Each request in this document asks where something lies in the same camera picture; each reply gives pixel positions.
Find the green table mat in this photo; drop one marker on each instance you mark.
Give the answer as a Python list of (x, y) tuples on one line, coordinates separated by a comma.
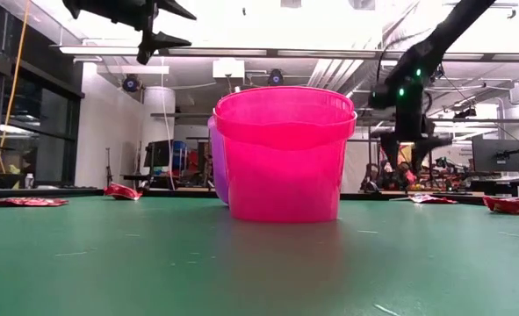
[(153, 263)]

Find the blue storage bin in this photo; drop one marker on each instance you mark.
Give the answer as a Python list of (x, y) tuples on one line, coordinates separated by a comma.
[(180, 153)]

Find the white round column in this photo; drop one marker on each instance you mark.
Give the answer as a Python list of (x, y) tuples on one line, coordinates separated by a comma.
[(156, 109)]

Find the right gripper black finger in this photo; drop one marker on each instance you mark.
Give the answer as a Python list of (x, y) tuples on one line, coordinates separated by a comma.
[(423, 149), (391, 153)]

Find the small white bottle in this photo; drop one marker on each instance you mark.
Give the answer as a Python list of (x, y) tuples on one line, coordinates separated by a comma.
[(29, 181)]

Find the purple jack-o-lantern bucket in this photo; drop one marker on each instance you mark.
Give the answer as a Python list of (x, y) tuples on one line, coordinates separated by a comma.
[(218, 162)]

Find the pink halloween bucket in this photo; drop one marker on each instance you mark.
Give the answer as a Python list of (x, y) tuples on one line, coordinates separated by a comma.
[(285, 167)]

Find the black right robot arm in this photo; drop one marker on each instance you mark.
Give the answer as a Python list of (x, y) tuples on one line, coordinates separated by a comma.
[(434, 39)]

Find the black computer monitor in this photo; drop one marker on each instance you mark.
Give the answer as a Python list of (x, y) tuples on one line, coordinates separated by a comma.
[(498, 155)]

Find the round black ceiling device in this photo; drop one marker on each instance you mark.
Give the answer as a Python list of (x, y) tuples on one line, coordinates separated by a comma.
[(131, 83), (275, 77)]

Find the white ceiling box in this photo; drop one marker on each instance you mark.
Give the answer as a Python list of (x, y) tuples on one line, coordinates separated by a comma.
[(228, 69)]

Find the red candy pack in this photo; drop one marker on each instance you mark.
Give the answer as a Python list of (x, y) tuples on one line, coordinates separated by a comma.
[(430, 199), (513, 205), (26, 202), (123, 191)]

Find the dark background screen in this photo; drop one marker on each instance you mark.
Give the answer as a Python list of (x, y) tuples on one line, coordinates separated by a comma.
[(158, 153)]

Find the black tripod stand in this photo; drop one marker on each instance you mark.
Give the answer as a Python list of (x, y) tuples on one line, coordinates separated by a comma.
[(108, 169)]

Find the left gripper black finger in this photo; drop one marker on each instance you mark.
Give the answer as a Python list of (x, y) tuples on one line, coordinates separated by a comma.
[(173, 9), (167, 41)]

